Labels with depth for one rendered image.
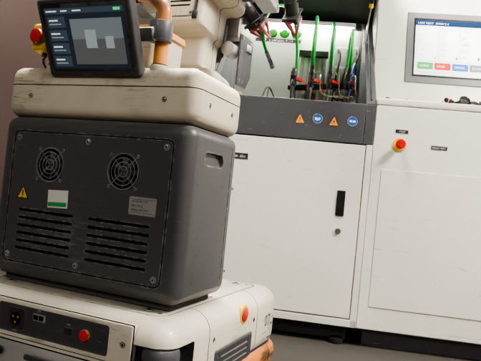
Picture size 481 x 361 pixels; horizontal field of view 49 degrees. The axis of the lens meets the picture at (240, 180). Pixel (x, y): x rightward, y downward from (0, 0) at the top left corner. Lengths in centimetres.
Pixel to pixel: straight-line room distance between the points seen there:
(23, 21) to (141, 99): 216
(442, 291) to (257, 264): 72
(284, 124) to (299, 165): 18
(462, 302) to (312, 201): 68
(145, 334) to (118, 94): 53
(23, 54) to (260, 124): 163
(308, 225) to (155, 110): 109
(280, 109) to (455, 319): 105
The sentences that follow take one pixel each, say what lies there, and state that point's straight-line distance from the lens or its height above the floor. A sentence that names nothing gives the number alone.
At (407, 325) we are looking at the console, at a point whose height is 11.
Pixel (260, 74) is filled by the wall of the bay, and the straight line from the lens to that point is 273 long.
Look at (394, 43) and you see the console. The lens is 253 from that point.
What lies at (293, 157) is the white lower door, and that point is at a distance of 211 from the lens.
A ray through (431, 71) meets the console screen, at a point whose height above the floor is 116.
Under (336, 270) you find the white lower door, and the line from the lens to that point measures 212.
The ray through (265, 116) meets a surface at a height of 87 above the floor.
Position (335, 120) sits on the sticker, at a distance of 213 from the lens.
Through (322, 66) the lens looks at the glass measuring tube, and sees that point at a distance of 269.
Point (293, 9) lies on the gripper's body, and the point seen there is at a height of 130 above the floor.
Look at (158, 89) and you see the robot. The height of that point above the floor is 76.
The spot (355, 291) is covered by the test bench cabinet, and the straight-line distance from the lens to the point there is 214.
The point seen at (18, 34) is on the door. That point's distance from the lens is 327.
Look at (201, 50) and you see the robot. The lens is 160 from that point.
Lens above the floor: 55
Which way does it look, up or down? 1 degrees up
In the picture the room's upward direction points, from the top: 6 degrees clockwise
